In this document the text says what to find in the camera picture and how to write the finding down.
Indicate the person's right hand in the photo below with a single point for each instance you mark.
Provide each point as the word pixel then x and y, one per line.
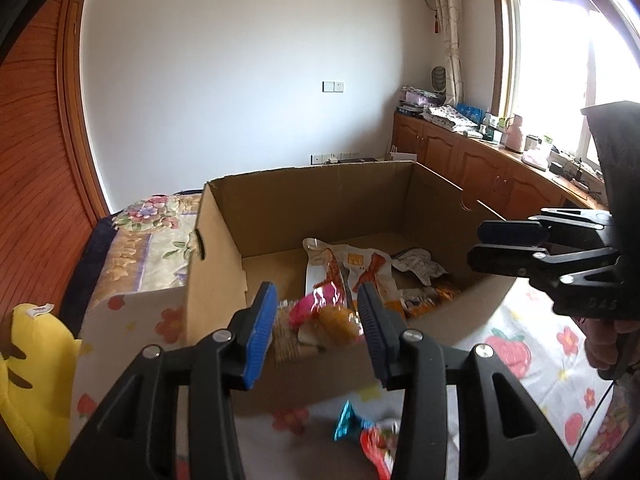
pixel 600 345

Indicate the cardboard box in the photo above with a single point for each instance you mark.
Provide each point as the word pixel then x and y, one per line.
pixel 320 200

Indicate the pink thermos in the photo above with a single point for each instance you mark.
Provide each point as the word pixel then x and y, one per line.
pixel 514 135

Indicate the silver snack packet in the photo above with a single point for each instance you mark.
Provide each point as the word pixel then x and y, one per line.
pixel 417 265

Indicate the red white snack packet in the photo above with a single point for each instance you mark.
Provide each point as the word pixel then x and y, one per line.
pixel 377 447

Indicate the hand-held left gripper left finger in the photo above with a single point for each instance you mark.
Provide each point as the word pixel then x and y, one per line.
pixel 260 335

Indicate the wooden cabinet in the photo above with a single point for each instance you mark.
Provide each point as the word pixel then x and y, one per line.
pixel 450 155

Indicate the beige floral quilt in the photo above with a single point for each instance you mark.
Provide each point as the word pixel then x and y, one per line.
pixel 145 245

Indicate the patterned cloth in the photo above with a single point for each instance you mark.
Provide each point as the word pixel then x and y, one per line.
pixel 450 119

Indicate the blue boxes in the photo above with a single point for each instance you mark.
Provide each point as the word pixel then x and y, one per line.
pixel 469 111

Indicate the white paper bag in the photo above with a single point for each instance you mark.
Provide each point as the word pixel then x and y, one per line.
pixel 402 154

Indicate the white orange snack pouch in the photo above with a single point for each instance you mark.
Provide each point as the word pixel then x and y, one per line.
pixel 350 265

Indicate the stack of books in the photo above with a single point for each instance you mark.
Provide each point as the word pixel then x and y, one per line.
pixel 417 102

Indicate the yellow plush toy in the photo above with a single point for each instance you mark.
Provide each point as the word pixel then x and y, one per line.
pixel 35 385

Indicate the window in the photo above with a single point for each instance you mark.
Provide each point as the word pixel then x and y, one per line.
pixel 550 60

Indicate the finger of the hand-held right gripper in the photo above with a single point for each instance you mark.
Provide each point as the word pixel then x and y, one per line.
pixel 500 260
pixel 510 232

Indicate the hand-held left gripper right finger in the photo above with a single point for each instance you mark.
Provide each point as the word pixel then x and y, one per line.
pixel 377 335

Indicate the red tassel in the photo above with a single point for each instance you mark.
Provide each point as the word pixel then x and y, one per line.
pixel 437 21

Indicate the white countertop appliance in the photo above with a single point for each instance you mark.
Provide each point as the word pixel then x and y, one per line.
pixel 537 155

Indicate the pink snack packet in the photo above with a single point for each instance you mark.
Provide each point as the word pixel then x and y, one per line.
pixel 335 322

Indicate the white wall switch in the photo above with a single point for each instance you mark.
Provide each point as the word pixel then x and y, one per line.
pixel 333 87

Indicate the white floral bed sheet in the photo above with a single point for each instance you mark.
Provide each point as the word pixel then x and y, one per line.
pixel 545 330

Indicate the patterned curtain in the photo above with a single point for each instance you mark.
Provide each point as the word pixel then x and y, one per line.
pixel 450 35

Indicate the wall sockets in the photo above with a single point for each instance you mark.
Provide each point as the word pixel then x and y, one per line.
pixel 335 158

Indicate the wooden wardrobe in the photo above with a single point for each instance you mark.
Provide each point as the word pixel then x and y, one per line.
pixel 35 160

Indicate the blue foil candy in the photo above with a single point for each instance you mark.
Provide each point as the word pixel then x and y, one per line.
pixel 347 422

